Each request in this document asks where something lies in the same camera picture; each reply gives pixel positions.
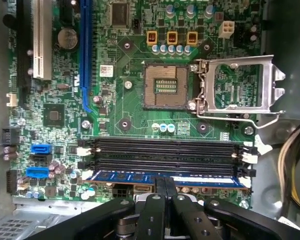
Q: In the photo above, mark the blue expansion slot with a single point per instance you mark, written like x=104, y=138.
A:
x=85, y=37

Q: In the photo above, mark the blue SATA port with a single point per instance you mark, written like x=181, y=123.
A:
x=37, y=172
x=41, y=148

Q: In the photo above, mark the CPU socket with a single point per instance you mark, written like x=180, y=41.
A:
x=152, y=75

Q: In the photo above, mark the coin cell battery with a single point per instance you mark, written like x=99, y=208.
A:
x=67, y=38

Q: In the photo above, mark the short black expansion slot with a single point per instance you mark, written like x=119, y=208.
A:
x=66, y=11

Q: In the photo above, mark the long black expansion slot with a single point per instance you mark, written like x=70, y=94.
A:
x=24, y=50

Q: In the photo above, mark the black controller chip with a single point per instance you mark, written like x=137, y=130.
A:
x=120, y=14

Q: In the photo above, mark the square chipset chip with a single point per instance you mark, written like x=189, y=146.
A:
x=54, y=115

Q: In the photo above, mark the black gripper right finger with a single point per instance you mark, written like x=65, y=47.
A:
x=190, y=220

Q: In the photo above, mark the black RAM slot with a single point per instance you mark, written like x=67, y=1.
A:
x=165, y=142
x=165, y=161
x=165, y=170
x=165, y=151

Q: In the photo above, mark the green motherboard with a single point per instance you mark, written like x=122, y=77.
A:
x=125, y=60

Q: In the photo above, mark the perforated metal disk cage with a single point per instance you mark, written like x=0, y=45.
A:
x=15, y=227

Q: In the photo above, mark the white four-pin power socket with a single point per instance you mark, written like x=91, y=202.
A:
x=226, y=29

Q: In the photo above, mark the RAM stick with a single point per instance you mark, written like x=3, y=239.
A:
x=120, y=177

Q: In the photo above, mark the orange coil inductor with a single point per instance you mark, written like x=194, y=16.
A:
x=192, y=38
x=172, y=38
x=151, y=38

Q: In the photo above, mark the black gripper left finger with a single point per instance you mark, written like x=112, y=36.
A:
x=152, y=220

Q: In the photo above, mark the metal socket cover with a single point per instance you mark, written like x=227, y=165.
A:
x=267, y=82

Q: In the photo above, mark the white expansion slot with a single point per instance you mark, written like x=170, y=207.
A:
x=42, y=37

